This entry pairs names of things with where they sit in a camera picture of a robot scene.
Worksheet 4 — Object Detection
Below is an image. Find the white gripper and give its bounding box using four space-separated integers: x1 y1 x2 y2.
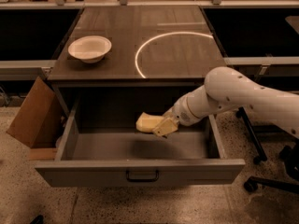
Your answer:
152 96 200 137

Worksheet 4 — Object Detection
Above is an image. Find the black drawer handle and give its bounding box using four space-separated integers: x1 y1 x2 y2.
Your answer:
126 171 160 183

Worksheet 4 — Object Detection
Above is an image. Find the brown cardboard box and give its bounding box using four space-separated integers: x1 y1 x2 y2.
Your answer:
7 77 64 148

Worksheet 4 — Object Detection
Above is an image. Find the yellow sponge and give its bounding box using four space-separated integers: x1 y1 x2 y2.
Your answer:
135 112 164 133

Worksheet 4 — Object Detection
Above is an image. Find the white bowl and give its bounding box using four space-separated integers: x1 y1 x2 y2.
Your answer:
68 35 112 63

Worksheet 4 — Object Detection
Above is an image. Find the black office chair base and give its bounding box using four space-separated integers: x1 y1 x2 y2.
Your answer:
243 137 299 195

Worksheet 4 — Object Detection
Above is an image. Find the black stand leg with wheels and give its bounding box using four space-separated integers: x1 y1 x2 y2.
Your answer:
235 107 267 164

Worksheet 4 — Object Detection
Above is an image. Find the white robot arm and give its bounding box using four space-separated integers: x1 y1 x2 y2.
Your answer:
153 67 299 138

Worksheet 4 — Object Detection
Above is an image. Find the grey open drawer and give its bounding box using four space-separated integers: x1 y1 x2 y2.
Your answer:
36 87 245 187

